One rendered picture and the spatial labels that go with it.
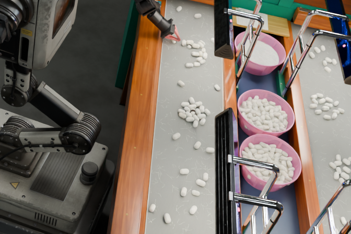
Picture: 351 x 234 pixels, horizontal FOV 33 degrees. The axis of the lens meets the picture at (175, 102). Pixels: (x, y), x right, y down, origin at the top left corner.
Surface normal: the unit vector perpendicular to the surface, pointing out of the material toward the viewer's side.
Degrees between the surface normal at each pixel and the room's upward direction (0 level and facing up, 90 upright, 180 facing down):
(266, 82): 0
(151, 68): 0
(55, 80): 0
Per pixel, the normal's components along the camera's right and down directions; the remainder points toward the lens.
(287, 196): 0.23, -0.69
